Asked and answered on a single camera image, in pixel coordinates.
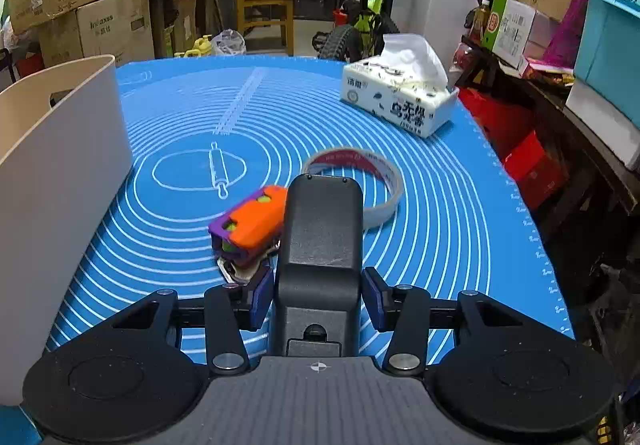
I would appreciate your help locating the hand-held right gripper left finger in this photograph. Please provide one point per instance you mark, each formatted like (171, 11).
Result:
(262, 300)

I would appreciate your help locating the beige plastic storage bin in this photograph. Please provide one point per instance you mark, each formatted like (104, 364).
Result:
(55, 195)

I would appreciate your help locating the black remote control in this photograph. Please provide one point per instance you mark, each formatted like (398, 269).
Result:
(320, 235)

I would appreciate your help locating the blue silicone baking mat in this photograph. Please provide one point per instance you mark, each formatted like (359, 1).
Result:
(440, 205)

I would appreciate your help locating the flat red gift box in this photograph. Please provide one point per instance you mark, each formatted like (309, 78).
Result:
(495, 117)

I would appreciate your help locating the large brown cardboard box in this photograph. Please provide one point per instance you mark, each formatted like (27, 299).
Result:
(105, 32)

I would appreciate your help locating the pink gift bag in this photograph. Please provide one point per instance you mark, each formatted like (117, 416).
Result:
(567, 32)

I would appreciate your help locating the dark wooden side table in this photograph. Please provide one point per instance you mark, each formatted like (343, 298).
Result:
(565, 130)

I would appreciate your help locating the white chest freezer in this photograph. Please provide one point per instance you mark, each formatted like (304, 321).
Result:
(435, 0)

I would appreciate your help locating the orange purple folding toy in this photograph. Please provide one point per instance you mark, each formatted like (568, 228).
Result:
(250, 220)

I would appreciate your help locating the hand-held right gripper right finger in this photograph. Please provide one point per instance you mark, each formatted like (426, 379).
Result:
(372, 301)

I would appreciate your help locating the clear crumpled plastic bag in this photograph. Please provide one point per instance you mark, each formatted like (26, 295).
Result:
(229, 42)

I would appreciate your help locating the white tissue pack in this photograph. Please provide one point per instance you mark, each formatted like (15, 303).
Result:
(400, 100)

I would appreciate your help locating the amber drink bottle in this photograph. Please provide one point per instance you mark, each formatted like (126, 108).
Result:
(480, 22)

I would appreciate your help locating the green white carton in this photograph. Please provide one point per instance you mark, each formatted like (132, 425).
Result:
(515, 30)

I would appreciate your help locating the red bucket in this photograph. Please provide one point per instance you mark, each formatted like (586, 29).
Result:
(341, 20)

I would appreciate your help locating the yellow plastic toy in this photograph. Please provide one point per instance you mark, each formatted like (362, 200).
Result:
(200, 46)

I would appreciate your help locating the teal plastic storage box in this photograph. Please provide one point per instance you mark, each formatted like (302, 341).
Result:
(610, 40)

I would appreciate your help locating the white adhesive tape roll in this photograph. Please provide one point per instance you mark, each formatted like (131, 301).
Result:
(385, 212)

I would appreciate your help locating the brown wooden table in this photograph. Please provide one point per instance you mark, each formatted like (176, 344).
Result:
(180, 0)

